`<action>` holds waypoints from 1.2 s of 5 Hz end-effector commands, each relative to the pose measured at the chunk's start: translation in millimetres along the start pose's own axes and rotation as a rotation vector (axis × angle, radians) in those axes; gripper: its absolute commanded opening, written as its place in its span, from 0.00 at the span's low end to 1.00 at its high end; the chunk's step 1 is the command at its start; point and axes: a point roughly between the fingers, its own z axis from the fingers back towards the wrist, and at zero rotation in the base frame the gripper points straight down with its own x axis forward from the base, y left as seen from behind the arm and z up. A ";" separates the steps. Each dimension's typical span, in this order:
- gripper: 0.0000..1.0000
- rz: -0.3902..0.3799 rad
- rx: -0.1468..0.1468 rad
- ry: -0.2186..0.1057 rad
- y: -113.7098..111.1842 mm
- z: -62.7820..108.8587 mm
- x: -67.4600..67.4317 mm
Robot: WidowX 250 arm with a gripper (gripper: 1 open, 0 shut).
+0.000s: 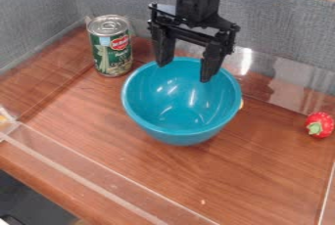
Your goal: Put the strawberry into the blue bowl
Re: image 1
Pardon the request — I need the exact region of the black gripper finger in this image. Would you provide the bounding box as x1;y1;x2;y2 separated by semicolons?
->
199;41;231;83
151;26;175;68

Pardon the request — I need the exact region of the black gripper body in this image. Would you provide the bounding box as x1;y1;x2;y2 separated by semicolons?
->
147;0;239;47

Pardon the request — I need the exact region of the red toy strawberry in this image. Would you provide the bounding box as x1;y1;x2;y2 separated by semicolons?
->
305;112;335;138

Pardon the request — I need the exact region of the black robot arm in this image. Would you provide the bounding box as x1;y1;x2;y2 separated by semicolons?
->
147;0;241;83

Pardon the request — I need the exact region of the yellow object behind bowl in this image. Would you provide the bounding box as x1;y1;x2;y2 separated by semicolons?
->
238;98;243;111

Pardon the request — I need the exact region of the blue bowl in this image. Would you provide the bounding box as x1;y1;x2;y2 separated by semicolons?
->
120;57;242;146

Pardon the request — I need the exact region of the green vegetable can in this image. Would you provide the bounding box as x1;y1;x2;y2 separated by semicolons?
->
85;15;133;77

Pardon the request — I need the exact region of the clear acrylic barrier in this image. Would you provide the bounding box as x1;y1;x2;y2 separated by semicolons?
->
0;24;335;225

